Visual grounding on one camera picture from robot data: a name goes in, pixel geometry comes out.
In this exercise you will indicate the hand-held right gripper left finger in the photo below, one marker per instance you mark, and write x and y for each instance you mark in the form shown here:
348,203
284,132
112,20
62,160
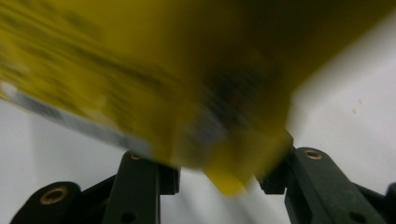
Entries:
137,193

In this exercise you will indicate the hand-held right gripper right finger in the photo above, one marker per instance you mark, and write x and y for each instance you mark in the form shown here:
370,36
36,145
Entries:
317,189

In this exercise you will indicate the yellow pouch with green cap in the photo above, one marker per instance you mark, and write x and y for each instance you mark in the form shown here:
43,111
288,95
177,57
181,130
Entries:
174,68

